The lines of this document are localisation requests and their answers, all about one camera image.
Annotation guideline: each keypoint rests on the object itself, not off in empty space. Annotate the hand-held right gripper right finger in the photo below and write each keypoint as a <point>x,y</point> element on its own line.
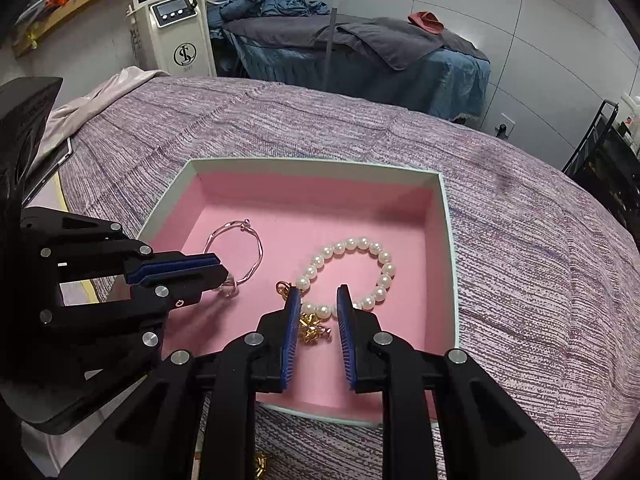
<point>345,342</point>

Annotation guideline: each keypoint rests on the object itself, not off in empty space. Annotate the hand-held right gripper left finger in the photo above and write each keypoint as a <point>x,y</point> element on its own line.
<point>292,342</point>

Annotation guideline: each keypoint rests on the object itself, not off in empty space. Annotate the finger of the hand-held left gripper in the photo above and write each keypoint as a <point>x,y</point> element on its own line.
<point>190,282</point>
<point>170,261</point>

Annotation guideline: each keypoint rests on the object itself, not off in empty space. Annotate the pink lined jewelry box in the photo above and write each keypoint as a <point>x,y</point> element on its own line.
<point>325,200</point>

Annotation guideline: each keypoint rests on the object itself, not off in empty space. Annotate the small gold trinket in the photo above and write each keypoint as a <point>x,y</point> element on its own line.
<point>261,464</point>

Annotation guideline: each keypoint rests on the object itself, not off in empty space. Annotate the dark tablet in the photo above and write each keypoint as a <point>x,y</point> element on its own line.
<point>56,162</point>

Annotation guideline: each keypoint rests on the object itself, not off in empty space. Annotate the beige cloth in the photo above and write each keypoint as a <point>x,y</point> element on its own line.
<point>105,96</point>

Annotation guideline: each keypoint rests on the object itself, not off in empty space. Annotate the purple woven blanket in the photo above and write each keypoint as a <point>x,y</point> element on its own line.
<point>525,260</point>

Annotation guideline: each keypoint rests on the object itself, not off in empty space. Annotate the white beauty machine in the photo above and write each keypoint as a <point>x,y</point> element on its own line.
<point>181,35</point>

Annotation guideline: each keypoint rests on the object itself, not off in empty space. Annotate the blue covered massage bed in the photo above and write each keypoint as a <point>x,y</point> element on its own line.
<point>400,91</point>

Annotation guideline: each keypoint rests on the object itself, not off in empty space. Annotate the grey metal pole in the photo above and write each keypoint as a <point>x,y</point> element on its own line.
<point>331,45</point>

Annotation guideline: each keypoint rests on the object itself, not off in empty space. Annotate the crumpled blue blanket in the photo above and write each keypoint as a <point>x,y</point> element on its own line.
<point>275,2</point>

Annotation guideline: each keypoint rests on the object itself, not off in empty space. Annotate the grey towel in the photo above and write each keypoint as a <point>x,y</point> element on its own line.
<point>380,40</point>

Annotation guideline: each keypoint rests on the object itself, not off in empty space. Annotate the black trolley cart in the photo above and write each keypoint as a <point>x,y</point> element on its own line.
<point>607,170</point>

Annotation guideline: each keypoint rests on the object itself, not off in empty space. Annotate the red cloth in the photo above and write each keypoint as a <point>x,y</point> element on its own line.
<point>426,22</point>

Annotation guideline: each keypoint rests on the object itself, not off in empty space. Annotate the white bottle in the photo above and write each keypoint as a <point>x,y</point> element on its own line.
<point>631,120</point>

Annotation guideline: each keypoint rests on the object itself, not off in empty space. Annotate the white wall socket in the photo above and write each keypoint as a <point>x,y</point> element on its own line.
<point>505,126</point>

